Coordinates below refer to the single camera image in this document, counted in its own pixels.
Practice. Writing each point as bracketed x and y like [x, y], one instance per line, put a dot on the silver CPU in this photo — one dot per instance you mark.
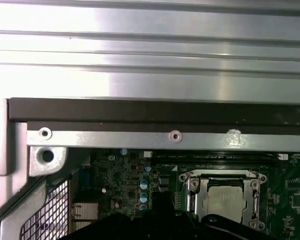
[225, 200]

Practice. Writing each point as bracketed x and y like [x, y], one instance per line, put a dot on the CPU socket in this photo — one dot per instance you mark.
[183, 177]

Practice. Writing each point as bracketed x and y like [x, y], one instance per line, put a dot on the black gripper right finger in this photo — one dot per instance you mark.
[215, 230]

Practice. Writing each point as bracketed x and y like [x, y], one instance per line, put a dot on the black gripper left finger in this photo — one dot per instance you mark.
[130, 228]

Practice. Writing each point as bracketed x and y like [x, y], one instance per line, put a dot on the thin metal locking lever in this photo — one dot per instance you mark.
[215, 172]

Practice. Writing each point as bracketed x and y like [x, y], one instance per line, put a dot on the RAM slot with white clips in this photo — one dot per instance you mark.
[215, 157]

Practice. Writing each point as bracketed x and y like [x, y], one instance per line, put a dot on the green motherboard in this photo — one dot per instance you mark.
[290, 180]

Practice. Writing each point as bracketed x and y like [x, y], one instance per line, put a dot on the metal socket cover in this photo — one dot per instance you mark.
[198, 197]

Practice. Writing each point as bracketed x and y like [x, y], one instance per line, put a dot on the black PC case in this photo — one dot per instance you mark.
[140, 110]

